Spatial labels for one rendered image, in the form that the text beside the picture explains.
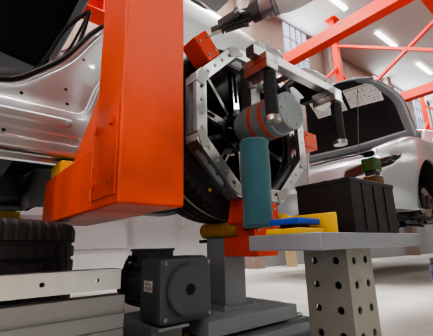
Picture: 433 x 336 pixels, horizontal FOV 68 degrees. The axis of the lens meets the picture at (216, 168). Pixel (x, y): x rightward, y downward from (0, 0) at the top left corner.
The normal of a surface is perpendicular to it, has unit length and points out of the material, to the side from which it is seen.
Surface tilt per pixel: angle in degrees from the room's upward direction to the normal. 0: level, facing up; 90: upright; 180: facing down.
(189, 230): 90
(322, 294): 90
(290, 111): 90
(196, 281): 90
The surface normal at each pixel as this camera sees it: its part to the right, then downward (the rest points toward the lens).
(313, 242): -0.77, -0.14
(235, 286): 0.63, -0.20
